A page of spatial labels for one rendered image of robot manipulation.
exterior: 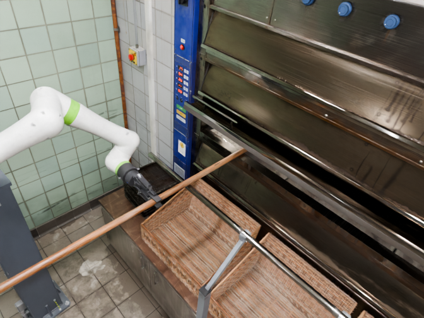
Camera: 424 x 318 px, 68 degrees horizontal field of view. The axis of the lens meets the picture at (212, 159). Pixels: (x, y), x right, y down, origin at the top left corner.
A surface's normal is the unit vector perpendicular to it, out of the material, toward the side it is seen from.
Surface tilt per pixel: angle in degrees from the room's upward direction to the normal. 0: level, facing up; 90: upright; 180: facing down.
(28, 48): 90
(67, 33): 90
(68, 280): 0
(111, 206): 0
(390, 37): 90
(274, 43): 70
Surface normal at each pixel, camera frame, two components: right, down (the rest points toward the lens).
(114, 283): 0.08, -0.77
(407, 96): -0.65, 0.11
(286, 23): -0.72, 0.39
